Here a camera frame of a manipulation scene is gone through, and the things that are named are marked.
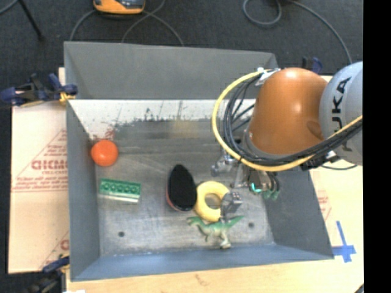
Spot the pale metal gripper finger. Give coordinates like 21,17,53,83
220,190,244,223

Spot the green toy dinosaur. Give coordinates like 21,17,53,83
186,214,246,250

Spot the black oval brush orange rim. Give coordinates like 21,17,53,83
166,164,198,212

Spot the grey metal bin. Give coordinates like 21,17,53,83
63,41,335,282

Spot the green flat block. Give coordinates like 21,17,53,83
98,178,142,204

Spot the orange ball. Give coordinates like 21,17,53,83
90,139,120,167

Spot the brown cardboard board red print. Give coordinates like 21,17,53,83
7,67,364,275

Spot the yellow ring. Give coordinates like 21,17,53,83
193,180,231,223

